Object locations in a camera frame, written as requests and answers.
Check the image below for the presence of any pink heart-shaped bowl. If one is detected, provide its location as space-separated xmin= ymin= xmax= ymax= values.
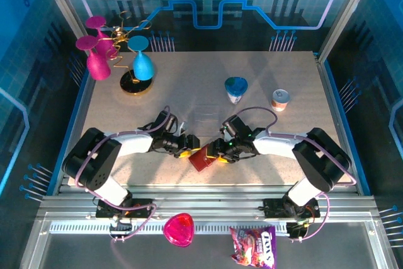
xmin=162 ymin=213 xmax=195 ymax=248

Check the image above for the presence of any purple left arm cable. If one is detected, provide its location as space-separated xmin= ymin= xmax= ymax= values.
xmin=74 ymin=105 xmax=173 ymax=243

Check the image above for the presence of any blue wine glass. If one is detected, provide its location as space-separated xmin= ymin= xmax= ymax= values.
xmin=127 ymin=35 xmax=156 ymax=81

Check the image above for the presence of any pink wine glass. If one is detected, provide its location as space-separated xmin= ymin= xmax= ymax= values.
xmin=85 ymin=16 xmax=120 ymax=59
xmin=75 ymin=35 xmax=112 ymax=81

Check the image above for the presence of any aluminium table side rail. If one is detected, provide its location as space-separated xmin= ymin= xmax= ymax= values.
xmin=47 ymin=67 xmax=97 ymax=196
xmin=314 ymin=51 xmax=372 ymax=196

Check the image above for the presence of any blue heart-shaped cup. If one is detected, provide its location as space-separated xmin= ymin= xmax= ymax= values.
xmin=224 ymin=76 xmax=249 ymax=105

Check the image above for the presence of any aluminium frame cross rail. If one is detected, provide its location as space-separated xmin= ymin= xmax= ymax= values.
xmin=37 ymin=183 xmax=378 ymax=223

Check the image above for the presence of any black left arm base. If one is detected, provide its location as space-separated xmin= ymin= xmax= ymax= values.
xmin=96 ymin=198 xmax=155 ymax=219

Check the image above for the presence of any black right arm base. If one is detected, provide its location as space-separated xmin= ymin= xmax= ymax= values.
xmin=263 ymin=198 xmax=321 ymax=219

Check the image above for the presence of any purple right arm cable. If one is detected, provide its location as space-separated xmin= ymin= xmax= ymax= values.
xmin=234 ymin=106 xmax=358 ymax=244

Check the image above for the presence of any small pull-tab tin can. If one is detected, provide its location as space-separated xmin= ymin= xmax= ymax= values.
xmin=271 ymin=89 xmax=290 ymax=112

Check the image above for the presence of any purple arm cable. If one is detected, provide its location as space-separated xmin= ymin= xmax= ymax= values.
xmin=234 ymin=106 xmax=358 ymax=244
xmin=74 ymin=105 xmax=173 ymax=243

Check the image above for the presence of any aluminium frame post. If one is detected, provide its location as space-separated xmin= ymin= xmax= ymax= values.
xmin=316 ymin=0 xmax=380 ymax=62
xmin=35 ymin=0 xmax=92 ymax=55

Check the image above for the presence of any white slotted cable duct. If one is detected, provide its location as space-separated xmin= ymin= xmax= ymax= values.
xmin=49 ymin=220 xmax=289 ymax=235

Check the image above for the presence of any gold wire glass rack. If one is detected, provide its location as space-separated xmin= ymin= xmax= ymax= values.
xmin=99 ymin=10 xmax=154 ymax=95

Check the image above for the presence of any small black connector board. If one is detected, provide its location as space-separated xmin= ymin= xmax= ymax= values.
xmin=108 ymin=215 xmax=133 ymax=243
xmin=285 ymin=220 xmax=311 ymax=242

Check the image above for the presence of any purple snack bag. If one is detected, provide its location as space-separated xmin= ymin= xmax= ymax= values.
xmin=229 ymin=224 xmax=277 ymax=269

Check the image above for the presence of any red card holder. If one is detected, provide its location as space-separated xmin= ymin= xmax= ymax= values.
xmin=188 ymin=144 xmax=219 ymax=173

